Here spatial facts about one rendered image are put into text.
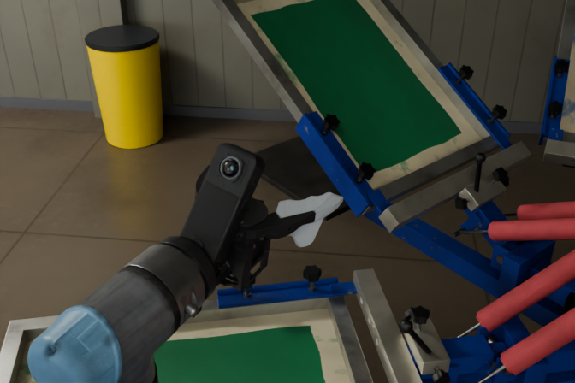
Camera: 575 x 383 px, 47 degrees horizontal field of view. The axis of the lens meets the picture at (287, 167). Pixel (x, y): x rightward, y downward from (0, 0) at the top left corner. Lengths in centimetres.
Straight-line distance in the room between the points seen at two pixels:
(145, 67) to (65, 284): 153
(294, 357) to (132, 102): 300
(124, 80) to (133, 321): 372
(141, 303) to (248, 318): 106
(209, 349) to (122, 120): 297
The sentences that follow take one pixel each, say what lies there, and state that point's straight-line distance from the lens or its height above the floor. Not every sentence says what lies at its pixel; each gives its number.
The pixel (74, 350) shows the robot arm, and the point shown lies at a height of 169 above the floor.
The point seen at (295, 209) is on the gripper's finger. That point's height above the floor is 167.
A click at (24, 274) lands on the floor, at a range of 350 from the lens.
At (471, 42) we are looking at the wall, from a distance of 454.
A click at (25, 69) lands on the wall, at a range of 519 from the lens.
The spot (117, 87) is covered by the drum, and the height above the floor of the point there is 45.
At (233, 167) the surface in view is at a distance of 62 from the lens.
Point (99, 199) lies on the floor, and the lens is 397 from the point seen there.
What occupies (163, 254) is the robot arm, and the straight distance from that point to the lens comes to 61.
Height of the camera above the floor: 206
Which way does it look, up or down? 30 degrees down
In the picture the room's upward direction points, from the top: straight up
